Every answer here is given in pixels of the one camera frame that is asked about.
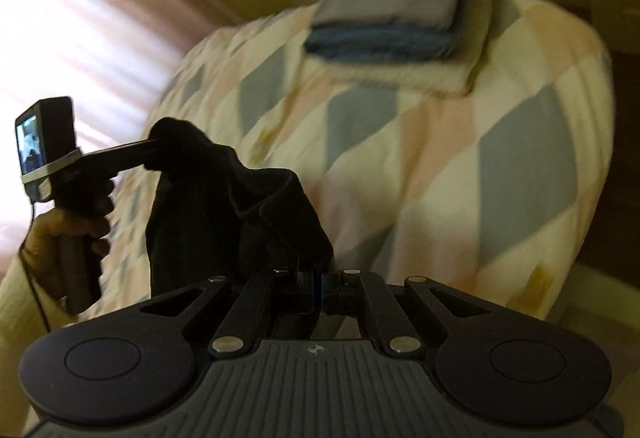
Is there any black garment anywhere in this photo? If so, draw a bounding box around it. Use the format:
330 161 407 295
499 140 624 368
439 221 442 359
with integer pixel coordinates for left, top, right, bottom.
145 117 334 296

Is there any cream sleeve forearm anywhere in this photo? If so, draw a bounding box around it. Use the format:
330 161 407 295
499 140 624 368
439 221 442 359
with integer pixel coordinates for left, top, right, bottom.
1 250 75 437

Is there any person left hand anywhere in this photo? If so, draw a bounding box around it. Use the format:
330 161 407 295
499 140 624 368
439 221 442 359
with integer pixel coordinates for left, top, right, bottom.
18 196 114 300

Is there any pink curtain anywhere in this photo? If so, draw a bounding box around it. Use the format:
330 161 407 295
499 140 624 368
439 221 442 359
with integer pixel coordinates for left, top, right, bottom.
1 0 228 262

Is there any checkered patchwork quilt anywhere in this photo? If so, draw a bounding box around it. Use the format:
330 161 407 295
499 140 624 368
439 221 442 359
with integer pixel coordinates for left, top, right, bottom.
89 0 616 324

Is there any white fleece folded cloth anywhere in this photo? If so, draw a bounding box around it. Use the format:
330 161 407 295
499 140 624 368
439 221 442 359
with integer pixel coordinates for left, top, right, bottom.
307 0 492 98

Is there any blue folded cloth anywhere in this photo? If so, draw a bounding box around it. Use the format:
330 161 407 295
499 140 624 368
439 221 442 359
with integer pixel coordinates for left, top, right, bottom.
304 0 470 63

